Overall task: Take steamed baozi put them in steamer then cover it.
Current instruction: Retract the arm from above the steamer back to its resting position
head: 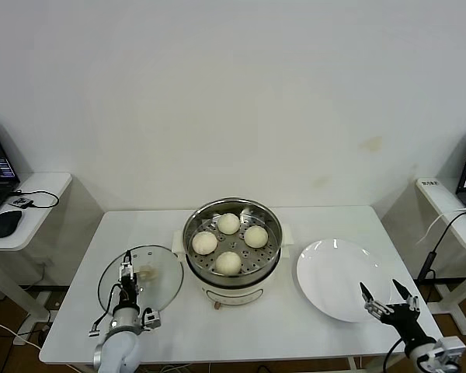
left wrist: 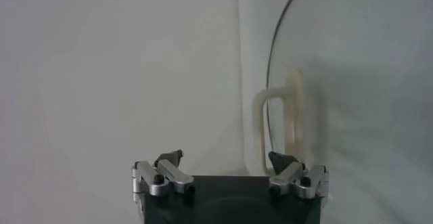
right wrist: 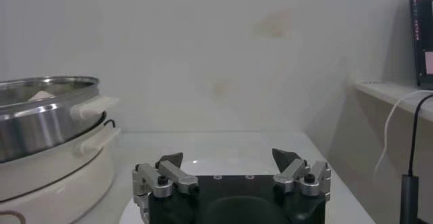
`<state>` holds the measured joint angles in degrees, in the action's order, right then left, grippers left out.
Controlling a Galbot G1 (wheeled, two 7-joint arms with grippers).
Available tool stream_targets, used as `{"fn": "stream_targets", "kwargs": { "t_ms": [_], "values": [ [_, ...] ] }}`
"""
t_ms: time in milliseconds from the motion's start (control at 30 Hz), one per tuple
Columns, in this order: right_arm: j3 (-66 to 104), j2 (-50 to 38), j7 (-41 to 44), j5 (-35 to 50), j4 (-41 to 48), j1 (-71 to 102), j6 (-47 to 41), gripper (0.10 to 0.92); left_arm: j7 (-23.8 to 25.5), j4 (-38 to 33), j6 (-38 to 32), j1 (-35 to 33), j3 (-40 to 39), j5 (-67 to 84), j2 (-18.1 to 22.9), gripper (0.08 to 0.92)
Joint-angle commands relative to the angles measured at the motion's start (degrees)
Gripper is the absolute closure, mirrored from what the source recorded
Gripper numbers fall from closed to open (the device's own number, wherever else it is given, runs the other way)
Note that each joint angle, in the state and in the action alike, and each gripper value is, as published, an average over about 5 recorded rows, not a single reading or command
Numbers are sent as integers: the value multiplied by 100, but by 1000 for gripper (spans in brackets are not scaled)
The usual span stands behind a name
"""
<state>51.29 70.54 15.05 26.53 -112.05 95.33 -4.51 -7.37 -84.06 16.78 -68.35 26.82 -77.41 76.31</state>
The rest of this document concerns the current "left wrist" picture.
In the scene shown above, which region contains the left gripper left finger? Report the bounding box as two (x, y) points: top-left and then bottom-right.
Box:
(130, 149), (196, 198)

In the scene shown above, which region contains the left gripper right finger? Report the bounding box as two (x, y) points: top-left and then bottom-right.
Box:
(268, 151), (330, 200)

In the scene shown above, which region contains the round glass lid cream handle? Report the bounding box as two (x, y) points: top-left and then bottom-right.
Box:
(252, 0), (433, 224)

